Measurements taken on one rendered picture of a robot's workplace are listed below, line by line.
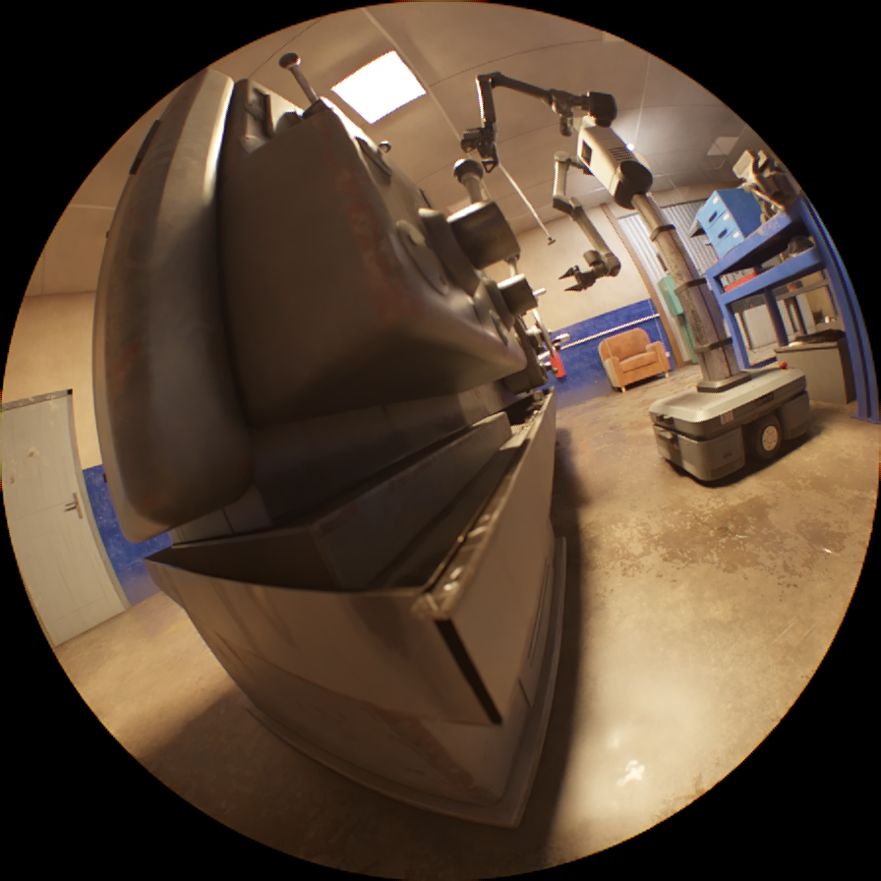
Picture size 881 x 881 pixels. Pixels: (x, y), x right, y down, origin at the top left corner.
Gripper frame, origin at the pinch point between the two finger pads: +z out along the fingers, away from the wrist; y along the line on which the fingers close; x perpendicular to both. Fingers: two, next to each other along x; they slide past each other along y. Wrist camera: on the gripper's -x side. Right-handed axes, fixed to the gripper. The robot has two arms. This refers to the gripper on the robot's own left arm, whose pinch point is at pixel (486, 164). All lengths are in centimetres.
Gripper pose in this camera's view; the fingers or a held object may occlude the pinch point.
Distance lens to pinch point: 126.5
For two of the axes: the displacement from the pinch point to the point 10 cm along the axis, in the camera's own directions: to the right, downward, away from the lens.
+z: -1.4, 9.7, 2.2
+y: -3.2, 1.7, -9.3
